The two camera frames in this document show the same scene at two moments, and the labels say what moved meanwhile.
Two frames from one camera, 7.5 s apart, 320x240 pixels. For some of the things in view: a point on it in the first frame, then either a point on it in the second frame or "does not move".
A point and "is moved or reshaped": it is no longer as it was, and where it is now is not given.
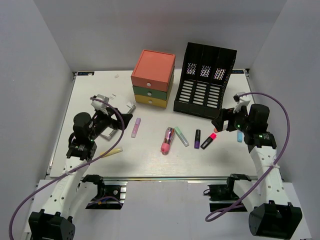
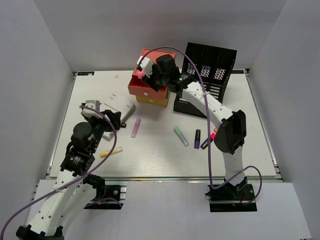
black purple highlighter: [197, 140] does not move
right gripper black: [228, 114] → [150, 81]
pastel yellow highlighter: [114, 151] does not move
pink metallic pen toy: [169, 134] → [141, 74]
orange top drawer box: [154, 70] is moved or reshaped
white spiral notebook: [123, 107] does not move
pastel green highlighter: [181, 136] does not move
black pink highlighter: [212, 137] does not move
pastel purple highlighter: [136, 126] does not move
